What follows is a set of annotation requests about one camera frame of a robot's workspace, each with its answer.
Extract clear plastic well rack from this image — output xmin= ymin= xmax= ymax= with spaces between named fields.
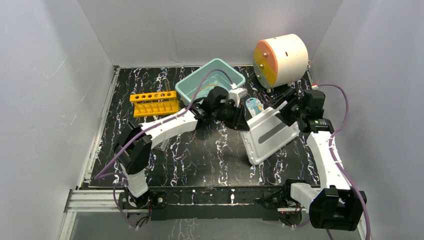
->
xmin=154 ymin=139 xmax=170 ymax=152

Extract yellow test tube rack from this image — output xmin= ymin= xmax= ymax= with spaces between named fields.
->
xmin=129 ymin=90 xmax=180 ymax=118

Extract amber glass test tube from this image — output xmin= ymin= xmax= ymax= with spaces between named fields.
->
xmin=164 ymin=79 xmax=171 ymax=92

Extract blue tool in blister pack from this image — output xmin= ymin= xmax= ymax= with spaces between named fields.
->
xmin=245 ymin=97 xmax=264 ymax=117

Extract white cylindrical drawer cabinet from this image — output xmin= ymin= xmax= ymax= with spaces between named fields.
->
xmin=253 ymin=33 xmax=309 ymax=91

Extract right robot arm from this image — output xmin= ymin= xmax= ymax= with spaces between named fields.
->
xmin=265 ymin=88 xmax=367 ymax=231

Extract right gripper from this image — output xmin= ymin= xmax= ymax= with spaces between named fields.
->
xmin=265 ymin=87 xmax=307 ymax=127

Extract white plastic bin lid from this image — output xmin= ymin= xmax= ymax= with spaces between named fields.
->
xmin=239 ymin=108 xmax=300 ymax=166

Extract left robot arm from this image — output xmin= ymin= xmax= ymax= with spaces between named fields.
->
xmin=114 ymin=86 xmax=250 ymax=208

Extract teal plastic bin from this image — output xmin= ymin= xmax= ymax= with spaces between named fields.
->
xmin=175 ymin=58 xmax=246 ymax=106

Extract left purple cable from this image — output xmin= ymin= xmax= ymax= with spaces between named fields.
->
xmin=94 ymin=69 xmax=238 ymax=229

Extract purple cable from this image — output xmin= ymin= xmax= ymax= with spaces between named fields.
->
xmin=311 ymin=83 xmax=372 ymax=240
xmin=94 ymin=69 xmax=238 ymax=229

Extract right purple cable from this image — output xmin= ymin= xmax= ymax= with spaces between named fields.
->
xmin=311 ymin=83 xmax=372 ymax=240

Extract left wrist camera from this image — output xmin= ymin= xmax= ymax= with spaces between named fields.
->
xmin=227 ymin=87 xmax=248 ymax=108

